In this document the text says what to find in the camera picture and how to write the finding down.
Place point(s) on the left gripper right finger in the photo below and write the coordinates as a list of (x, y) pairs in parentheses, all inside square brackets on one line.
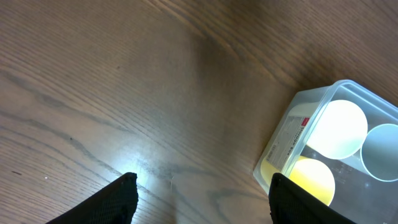
[(291, 204)]

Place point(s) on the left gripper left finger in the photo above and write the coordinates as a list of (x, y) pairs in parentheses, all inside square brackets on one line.
[(115, 203)]

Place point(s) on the yellow plastic cup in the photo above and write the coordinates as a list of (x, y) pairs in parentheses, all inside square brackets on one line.
[(312, 175)]

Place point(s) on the white plastic cup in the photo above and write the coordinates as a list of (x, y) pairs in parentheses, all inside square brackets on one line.
[(340, 128)]

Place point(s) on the grey plastic cup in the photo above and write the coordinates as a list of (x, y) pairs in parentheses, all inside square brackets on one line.
[(379, 153)]

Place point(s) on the clear plastic container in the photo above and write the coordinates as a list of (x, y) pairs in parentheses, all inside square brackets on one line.
[(358, 196)]

